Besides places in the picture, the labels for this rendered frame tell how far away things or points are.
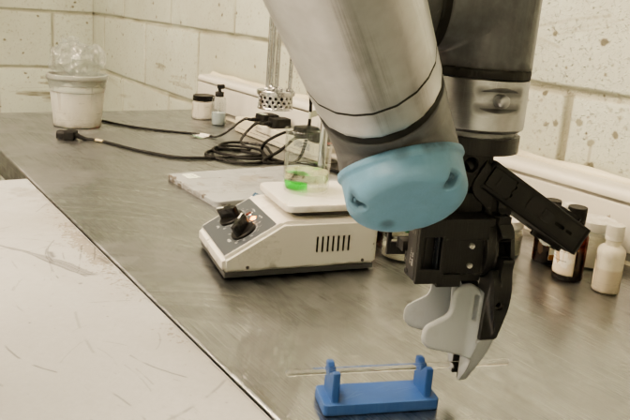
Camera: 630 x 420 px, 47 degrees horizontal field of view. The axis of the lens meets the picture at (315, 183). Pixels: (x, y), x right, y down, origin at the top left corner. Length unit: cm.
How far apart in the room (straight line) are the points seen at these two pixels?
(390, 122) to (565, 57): 83
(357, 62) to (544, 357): 49
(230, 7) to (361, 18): 177
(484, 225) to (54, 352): 40
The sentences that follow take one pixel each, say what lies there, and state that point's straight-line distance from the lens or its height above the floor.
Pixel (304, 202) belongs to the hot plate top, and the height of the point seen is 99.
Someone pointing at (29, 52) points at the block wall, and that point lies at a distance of 320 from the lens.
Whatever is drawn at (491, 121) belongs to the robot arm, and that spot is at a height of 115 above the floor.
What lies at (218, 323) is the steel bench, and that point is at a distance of 75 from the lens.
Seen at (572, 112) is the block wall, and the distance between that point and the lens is 119.
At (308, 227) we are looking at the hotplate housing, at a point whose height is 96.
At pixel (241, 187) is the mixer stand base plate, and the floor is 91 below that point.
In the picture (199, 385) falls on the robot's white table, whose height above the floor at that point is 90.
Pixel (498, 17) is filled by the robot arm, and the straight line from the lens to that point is 54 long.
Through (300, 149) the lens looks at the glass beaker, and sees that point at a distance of 90.
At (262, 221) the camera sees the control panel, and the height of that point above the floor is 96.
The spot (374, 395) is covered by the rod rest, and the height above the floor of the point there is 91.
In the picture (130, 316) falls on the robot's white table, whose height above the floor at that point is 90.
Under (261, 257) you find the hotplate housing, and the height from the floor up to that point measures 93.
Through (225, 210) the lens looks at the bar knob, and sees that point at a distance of 92.
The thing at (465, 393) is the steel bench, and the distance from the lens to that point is 67.
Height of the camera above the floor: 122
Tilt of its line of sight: 14 degrees down
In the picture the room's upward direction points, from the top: 4 degrees clockwise
